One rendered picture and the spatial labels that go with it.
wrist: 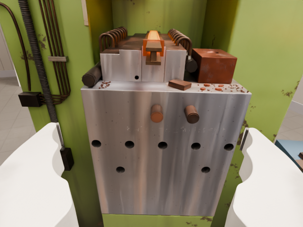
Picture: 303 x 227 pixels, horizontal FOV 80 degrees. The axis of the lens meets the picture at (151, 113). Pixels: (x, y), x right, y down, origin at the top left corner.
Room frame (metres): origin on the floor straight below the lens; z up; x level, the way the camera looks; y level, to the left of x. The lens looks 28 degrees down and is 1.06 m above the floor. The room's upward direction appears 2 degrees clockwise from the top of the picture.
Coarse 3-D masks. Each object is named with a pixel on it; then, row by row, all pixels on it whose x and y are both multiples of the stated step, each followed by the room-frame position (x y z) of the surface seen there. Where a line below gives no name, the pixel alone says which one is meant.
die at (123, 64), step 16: (160, 32) 0.80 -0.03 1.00; (112, 48) 0.51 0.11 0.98; (128, 48) 0.45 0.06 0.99; (176, 48) 0.46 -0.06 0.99; (112, 64) 0.43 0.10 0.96; (128, 64) 0.43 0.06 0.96; (144, 64) 0.44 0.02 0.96; (176, 64) 0.44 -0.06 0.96; (112, 80) 0.43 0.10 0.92; (128, 80) 0.43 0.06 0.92; (144, 80) 0.44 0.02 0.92; (160, 80) 0.44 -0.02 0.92
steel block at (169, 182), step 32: (96, 96) 0.37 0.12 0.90; (128, 96) 0.37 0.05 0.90; (160, 96) 0.38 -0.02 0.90; (192, 96) 0.38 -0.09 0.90; (224, 96) 0.38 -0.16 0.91; (96, 128) 0.37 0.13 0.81; (96, 160) 0.37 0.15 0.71; (128, 160) 0.37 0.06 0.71; (160, 160) 0.38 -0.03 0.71; (192, 160) 0.38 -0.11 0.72; (224, 160) 0.38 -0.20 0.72; (128, 192) 0.37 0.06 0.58; (160, 192) 0.38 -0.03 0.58; (192, 192) 0.38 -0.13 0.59
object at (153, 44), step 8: (152, 32) 0.68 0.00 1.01; (144, 40) 0.42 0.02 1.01; (152, 40) 0.42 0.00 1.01; (160, 40) 0.42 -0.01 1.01; (144, 48) 0.42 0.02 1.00; (152, 48) 0.33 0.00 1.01; (160, 48) 0.33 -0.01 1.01; (152, 56) 0.33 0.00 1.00; (152, 64) 0.33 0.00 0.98; (160, 64) 0.33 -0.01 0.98
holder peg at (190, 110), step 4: (188, 108) 0.36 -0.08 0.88; (192, 108) 0.36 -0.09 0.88; (184, 112) 0.37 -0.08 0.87; (188, 112) 0.35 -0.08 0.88; (192, 112) 0.34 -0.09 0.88; (196, 112) 0.34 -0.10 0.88; (188, 116) 0.34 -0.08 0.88; (192, 116) 0.34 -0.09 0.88; (196, 116) 0.34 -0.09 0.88; (188, 120) 0.34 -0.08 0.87; (192, 120) 0.34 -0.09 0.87; (196, 120) 0.34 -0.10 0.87
